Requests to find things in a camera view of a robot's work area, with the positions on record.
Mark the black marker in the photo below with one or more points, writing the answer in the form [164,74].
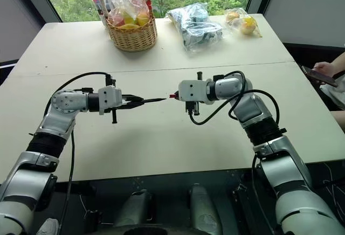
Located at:
[153,100]

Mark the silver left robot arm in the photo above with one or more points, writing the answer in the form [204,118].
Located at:
[62,103]

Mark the clear bag of blue items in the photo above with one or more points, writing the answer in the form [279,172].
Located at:
[198,30]

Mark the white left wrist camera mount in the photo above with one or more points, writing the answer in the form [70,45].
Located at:
[109,97]

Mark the small clear bag of fruit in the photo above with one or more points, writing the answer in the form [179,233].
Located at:
[246,23]

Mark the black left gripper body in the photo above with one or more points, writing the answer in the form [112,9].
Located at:
[114,115]

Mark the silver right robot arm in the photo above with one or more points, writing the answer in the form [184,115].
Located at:
[258,111]

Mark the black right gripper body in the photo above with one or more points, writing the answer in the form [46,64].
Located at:
[192,107]

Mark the set of coloured markers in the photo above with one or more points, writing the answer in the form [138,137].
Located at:
[96,1]

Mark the seated person's white clothing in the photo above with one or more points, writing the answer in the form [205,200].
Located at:
[335,97]

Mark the person's bare forearm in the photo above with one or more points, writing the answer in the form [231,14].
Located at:
[340,66]

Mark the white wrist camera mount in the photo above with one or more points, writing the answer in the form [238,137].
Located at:
[191,89]
[109,97]

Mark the dark rounded grey shape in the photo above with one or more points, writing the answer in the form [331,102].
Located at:
[203,210]
[134,208]

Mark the person's bare hand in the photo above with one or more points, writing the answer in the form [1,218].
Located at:
[324,69]

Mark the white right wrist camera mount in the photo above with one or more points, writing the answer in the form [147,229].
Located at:
[191,89]

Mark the dark smartphone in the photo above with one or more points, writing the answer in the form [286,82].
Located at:
[320,77]

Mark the grey shoe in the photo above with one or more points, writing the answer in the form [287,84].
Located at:
[48,227]

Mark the red marker cap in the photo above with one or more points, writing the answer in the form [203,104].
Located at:
[172,96]

